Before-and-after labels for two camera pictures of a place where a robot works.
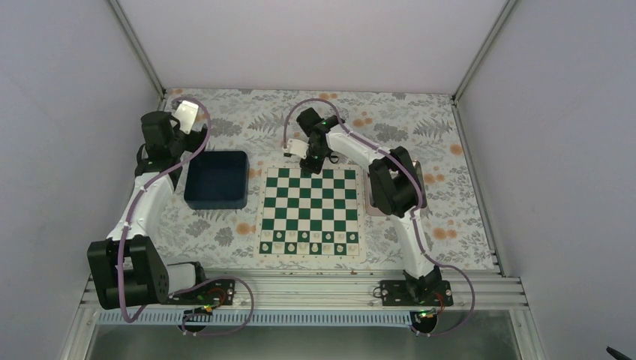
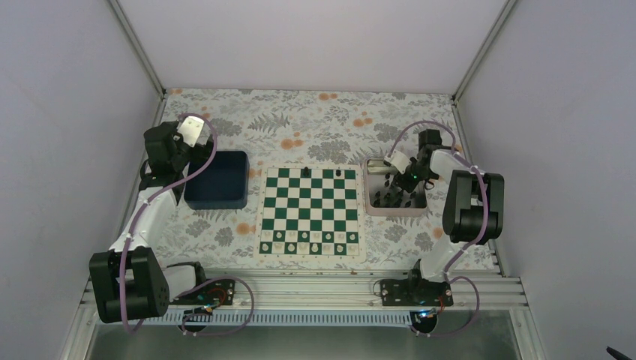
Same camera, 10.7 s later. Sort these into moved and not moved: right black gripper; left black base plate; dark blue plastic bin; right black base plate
Moved: right black gripper
Not moved: dark blue plastic bin; right black base plate; left black base plate
